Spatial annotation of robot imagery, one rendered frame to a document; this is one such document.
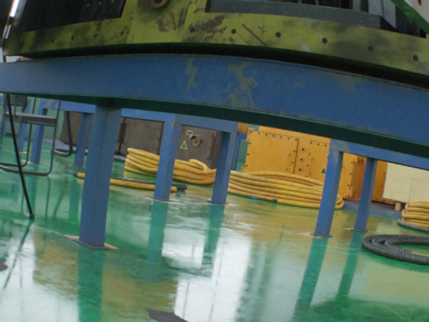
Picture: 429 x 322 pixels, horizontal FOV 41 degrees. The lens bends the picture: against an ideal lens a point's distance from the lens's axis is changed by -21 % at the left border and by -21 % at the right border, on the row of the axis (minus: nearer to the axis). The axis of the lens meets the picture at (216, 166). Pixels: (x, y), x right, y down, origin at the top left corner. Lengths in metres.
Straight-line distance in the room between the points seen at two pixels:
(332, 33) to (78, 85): 0.70
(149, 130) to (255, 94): 7.87
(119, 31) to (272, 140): 6.67
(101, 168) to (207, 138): 6.03
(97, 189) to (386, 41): 1.64
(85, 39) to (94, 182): 1.04
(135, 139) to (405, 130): 8.26
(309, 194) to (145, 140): 3.27
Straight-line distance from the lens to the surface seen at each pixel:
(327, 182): 4.13
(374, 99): 1.10
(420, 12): 0.67
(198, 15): 1.30
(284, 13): 1.20
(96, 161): 2.48
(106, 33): 1.49
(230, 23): 1.25
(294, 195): 6.36
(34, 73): 1.78
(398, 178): 7.29
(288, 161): 7.93
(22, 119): 4.83
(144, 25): 1.40
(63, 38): 1.64
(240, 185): 6.56
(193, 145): 8.58
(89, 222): 2.51
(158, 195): 4.86
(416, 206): 5.72
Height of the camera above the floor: 0.48
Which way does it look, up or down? 2 degrees down
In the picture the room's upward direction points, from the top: 9 degrees clockwise
